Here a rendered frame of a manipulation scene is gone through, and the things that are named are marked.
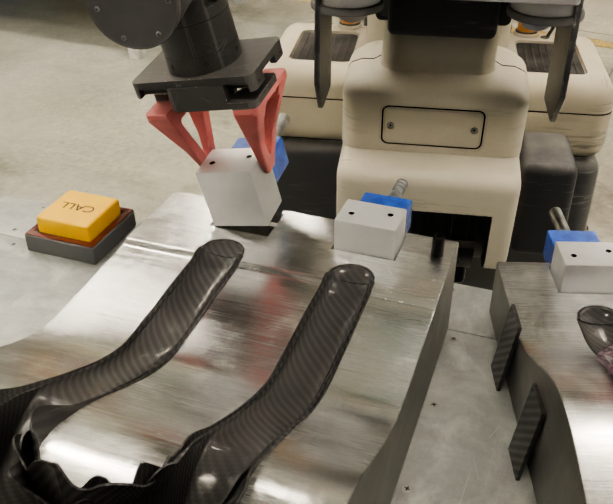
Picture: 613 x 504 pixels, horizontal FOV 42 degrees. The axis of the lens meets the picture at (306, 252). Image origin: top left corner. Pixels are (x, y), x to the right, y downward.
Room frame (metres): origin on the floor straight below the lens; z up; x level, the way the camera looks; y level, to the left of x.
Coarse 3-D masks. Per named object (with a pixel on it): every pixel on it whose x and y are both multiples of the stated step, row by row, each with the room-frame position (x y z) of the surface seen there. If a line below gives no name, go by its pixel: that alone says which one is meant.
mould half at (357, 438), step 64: (128, 256) 0.53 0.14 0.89; (192, 256) 0.53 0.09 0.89; (256, 256) 0.52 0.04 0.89; (320, 256) 0.52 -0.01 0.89; (448, 256) 0.52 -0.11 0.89; (64, 320) 0.45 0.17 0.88; (128, 320) 0.45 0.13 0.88; (256, 320) 0.45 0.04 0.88; (384, 320) 0.45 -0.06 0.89; (448, 320) 0.54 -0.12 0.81; (0, 384) 0.34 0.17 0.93; (192, 384) 0.37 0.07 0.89; (256, 384) 0.38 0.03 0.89; (384, 384) 0.38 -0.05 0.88; (64, 448) 0.28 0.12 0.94; (128, 448) 0.28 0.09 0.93; (320, 448) 0.30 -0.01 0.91; (384, 448) 0.32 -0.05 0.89
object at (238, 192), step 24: (288, 120) 0.68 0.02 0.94; (240, 144) 0.62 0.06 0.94; (216, 168) 0.56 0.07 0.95; (240, 168) 0.56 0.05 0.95; (216, 192) 0.56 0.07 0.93; (240, 192) 0.55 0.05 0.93; (264, 192) 0.56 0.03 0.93; (216, 216) 0.57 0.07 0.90; (240, 216) 0.56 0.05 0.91; (264, 216) 0.55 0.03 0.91
